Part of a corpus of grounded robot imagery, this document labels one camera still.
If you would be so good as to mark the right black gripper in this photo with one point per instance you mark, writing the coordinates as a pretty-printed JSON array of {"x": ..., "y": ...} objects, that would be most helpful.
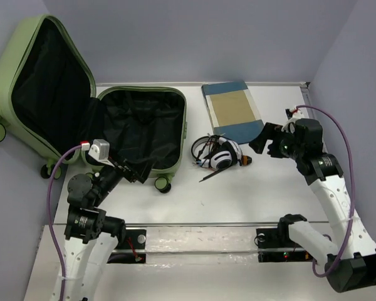
[{"x": 269, "y": 132}]

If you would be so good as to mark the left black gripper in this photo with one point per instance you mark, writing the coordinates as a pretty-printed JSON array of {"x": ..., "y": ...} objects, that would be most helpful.
[{"x": 138, "y": 170}]

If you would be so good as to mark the blue and tan cloth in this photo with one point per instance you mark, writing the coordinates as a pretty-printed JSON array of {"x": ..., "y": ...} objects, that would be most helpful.
[{"x": 232, "y": 111}]

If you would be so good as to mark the black thin stick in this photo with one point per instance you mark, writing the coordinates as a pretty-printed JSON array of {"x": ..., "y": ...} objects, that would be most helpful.
[{"x": 210, "y": 175}]

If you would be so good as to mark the black and white headphones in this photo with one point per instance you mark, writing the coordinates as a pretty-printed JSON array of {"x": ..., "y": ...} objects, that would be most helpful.
[{"x": 216, "y": 152}]

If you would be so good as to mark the green hard-shell suitcase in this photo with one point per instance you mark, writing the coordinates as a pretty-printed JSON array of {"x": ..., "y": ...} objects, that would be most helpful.
[{"x": 49, "y": 100}]

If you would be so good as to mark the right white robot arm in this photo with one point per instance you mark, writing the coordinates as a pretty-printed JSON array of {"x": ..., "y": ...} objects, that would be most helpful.
[{"x": 349, "y": 261}]

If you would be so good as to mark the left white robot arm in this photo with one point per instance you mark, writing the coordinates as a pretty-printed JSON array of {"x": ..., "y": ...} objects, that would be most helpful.
[{"x": 91, "y": 235}]

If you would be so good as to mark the small orange black object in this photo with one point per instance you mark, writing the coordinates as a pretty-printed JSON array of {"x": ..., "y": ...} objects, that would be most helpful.
[{"x": 245, "y": 160}]

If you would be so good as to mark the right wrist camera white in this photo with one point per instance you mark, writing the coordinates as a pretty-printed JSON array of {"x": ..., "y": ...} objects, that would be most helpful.
[{"x": 293, "y": 114}]

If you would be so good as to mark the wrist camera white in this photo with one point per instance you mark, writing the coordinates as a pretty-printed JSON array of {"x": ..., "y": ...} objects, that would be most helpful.
[
  {"x": 293, "y": 114},
  {"x": 98, "y": 150}
]

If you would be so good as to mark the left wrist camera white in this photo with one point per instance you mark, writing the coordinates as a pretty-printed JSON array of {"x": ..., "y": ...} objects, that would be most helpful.
[{"x": 98, "y": 150}]

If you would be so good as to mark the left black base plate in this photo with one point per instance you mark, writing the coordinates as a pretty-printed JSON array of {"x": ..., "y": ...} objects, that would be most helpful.
[{"x": 131, "y": 250}]

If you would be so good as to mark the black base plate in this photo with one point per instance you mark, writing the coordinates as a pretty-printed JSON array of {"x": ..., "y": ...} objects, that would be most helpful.
[
  {"x": 273, "y": 249},
  {"x": 131, "y": 250}
]

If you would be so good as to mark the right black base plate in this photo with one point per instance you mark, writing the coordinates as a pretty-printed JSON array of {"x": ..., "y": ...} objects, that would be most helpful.
[{"x": 273, "y": 249}]

